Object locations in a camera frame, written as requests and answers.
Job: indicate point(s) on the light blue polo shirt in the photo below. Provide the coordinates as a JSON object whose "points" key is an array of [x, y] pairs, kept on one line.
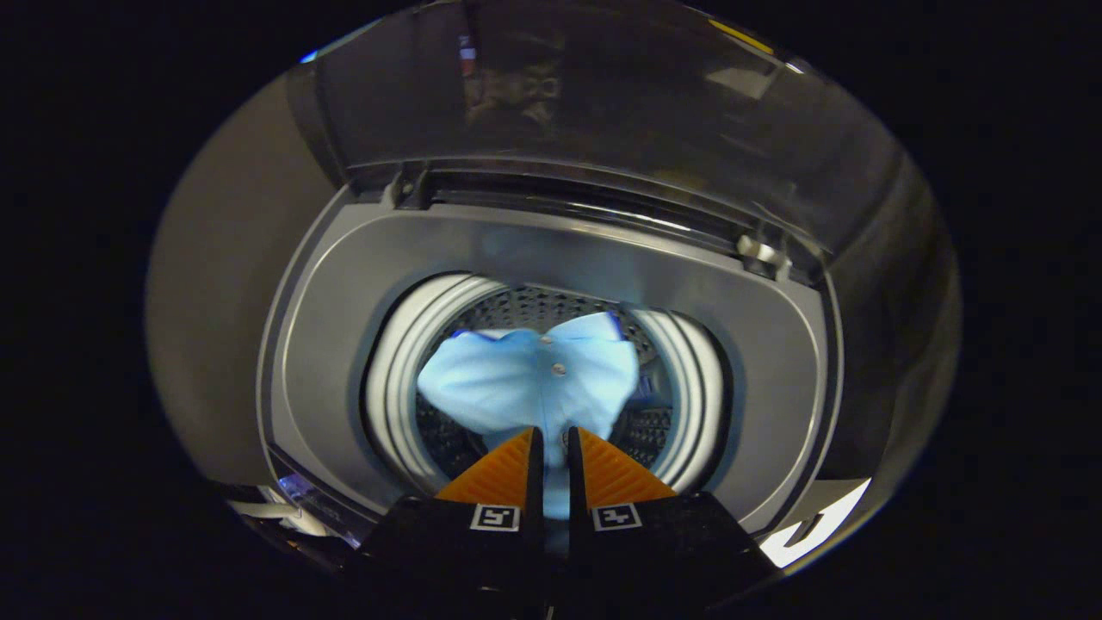
{"points": [[516, 387]]}

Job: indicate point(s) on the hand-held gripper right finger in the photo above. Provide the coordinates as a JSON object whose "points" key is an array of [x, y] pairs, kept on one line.
{"points": [[574, 474]]}

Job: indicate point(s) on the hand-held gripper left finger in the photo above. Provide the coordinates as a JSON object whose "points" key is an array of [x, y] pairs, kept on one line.
{"points": [[535, 474]]}

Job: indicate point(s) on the grey washing machine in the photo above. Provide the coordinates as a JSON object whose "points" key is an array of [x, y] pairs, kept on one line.
{"points": [[344, 344]]}

